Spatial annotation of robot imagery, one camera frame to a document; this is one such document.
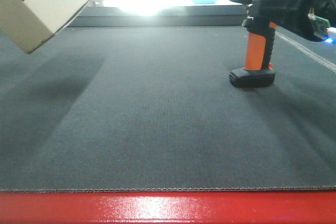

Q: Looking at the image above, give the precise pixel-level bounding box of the blue tray on table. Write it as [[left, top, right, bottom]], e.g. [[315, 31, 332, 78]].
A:
[[191, 0, 217, 5]]

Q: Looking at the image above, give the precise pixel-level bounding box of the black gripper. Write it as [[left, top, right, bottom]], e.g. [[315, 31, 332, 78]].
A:
[[248, 0, 335, 42]]

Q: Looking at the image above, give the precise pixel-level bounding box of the orange black barcode scanner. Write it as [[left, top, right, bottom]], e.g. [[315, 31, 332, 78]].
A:
[[227, 0, 284, 89]]

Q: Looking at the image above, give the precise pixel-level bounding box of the cardboard package box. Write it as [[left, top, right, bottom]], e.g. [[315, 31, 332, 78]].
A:
[[1, 0, 89, 54]]

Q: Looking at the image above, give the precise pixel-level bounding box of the red metal conveyor frame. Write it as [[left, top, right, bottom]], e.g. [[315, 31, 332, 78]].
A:
[[1, 190, 335, 223]]

